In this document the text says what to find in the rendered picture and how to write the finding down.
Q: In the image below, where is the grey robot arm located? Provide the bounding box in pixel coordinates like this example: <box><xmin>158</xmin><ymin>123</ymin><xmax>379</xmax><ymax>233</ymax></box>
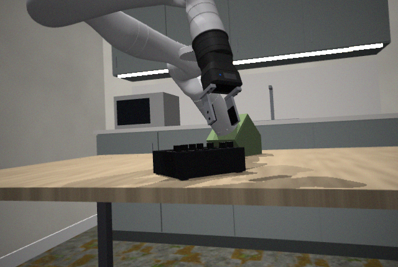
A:
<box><xmin>26</xmin><ymin>0</ymin><xmax>238</xmax><ymax>136</ymax></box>

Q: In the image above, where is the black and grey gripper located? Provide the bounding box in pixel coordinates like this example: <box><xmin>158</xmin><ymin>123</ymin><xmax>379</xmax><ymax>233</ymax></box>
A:
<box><xmin>178</xmin><ymin>12</ymin><xmax>243</xmax><ymax>126</ymax></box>

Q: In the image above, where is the black lighting desk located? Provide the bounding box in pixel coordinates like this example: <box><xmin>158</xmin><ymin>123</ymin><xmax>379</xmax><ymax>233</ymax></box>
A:
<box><xmin>152</xmin><ymin>141</ymin><xmax>246</xmax><ymax>181</ymax></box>

